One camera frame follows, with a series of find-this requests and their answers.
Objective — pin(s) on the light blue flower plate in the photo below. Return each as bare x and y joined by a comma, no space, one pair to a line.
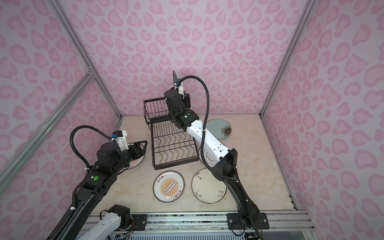
219,128

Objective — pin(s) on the cream floral rim plate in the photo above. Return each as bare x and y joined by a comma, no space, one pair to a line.
206,188

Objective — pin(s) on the white plate quatrefoil emblem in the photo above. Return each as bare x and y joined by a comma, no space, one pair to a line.
211,157

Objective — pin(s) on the orange sunburst plate centre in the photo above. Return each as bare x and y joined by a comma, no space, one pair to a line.
168,186

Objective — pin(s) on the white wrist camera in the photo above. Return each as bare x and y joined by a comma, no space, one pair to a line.
119,137
178,86

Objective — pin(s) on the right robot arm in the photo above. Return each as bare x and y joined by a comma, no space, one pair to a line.
225,171

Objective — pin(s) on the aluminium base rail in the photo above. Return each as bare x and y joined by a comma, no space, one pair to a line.
271,225

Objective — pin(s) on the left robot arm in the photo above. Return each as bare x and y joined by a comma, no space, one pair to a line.
112,161

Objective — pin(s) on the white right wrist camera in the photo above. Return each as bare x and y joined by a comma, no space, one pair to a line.
178,86

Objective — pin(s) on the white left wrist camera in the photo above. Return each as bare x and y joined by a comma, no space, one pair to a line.
119,137

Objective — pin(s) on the black wire dish rack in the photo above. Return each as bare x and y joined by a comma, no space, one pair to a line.
170,146

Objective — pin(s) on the orange sunburst plate left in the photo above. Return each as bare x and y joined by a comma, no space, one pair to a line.
137,162

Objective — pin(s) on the orange sunburst plate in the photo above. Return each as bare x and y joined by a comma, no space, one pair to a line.
137,162
168,186

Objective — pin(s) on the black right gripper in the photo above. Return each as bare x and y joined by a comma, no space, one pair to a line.
175,88

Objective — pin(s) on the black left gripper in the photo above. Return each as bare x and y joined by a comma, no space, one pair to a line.
132,151

